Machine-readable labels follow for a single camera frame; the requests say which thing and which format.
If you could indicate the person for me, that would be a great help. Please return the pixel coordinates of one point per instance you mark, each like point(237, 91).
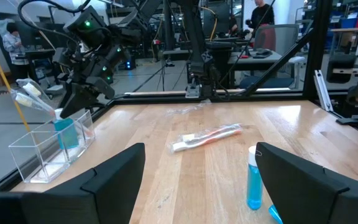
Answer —
point(12, 46)
point(261, 17)

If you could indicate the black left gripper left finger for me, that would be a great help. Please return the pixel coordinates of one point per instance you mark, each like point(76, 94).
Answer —
point(89, 202)

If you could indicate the clear acrylic organizer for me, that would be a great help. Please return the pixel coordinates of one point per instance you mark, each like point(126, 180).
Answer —
point(47, 169)

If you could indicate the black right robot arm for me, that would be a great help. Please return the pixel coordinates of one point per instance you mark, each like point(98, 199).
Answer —
point(202, 67)

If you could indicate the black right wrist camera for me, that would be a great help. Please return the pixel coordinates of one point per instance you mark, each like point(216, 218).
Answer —
point(85, 25)

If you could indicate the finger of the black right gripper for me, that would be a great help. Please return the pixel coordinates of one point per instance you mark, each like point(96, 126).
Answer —
point(78, 99)
point(102, 88)

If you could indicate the orange toothbrush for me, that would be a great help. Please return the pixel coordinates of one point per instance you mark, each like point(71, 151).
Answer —
point(31, 89)
point(197, 137)
point(23, 100)
point(197, 142)

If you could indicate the grey mesh office chair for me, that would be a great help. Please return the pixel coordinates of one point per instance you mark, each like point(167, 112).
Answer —
point(278, 37)

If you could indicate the empty clear plastic wrap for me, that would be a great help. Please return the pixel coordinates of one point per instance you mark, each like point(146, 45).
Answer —
point(194, 107)

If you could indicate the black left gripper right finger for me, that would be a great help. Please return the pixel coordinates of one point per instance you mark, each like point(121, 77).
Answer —
point(315, 202)

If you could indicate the silver aluminium extrusion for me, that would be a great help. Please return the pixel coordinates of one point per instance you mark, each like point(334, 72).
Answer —
point(322, 90)

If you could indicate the blue mouthwash bottle white cap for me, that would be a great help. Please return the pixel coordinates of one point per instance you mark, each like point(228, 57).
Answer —
point(65, 133)
point(275, 214)
point(254, 186)

